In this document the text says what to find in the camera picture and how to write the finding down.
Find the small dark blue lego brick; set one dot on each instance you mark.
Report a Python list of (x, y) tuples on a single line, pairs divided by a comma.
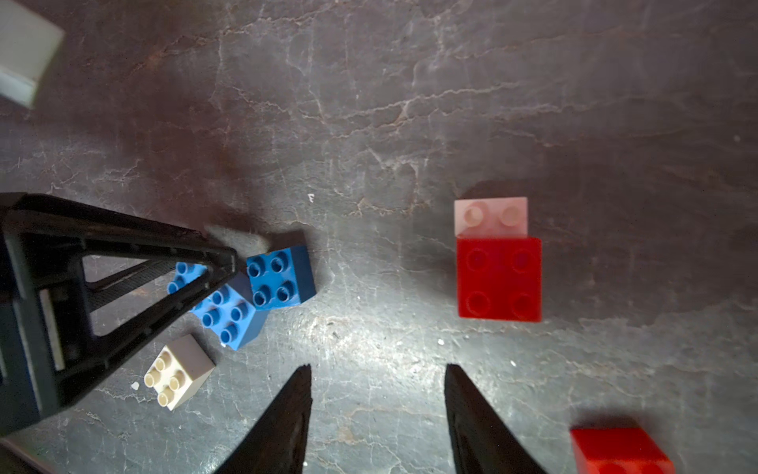
[(281, 279)]

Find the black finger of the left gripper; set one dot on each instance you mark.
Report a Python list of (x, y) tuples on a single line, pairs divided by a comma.
[(61, 261)]

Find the long blue lego brick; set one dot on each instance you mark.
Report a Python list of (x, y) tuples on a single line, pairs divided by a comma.
[(230, 314)]

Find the red lego brick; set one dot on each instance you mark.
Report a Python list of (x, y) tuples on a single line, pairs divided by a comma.
[(623, 451), (499, 279)]

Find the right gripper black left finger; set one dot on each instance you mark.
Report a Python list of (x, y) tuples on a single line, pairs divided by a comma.
[(278, 441)]

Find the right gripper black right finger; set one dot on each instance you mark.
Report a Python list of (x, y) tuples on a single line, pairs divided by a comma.
[(481, 443)]

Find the white lego brick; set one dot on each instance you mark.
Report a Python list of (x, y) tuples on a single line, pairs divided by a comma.
[(491, 218), (178, 372)]

